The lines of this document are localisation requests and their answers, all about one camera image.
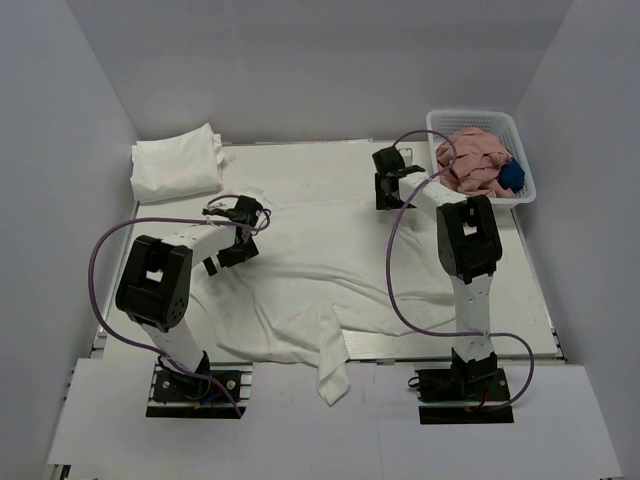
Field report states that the purple cable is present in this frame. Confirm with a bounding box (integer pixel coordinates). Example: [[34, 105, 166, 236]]
[[88, 194, 274, 416], [383, 130, 535, 411]]

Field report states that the pink t shirt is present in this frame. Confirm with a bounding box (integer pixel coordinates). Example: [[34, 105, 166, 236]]
[[435, 127, 516, 198]]

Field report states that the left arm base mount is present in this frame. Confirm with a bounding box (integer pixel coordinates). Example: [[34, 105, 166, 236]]
[[146, 364, 253, 420]]

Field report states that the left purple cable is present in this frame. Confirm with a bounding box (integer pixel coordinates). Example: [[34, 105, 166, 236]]
[[88, 194, 274, 416]]

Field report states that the white printed t shirt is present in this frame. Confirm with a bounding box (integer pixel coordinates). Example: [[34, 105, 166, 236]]
[[186, 196, 454, 404]]

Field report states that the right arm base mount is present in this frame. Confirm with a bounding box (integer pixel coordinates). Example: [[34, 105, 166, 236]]
[[407, 368, 514, 426]]

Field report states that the white plastic basket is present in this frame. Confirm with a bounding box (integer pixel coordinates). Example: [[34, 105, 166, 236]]
[[426, 109, 537, 209]]

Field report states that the blue t shirt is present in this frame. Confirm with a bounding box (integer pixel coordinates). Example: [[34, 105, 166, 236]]
[[498, 157, 525, 194]]

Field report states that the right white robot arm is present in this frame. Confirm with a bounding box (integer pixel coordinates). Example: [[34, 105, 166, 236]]
[[372, 146, 503, 399]]

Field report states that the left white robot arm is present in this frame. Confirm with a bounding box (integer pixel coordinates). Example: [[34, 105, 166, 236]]
[[116, 195, 270, 399]]

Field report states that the folded white t shirt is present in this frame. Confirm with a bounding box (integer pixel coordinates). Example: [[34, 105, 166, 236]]
[[130, 123, 227, 204]]

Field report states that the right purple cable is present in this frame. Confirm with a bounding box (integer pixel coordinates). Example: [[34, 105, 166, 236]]
[[383, 130, 535, 411]]

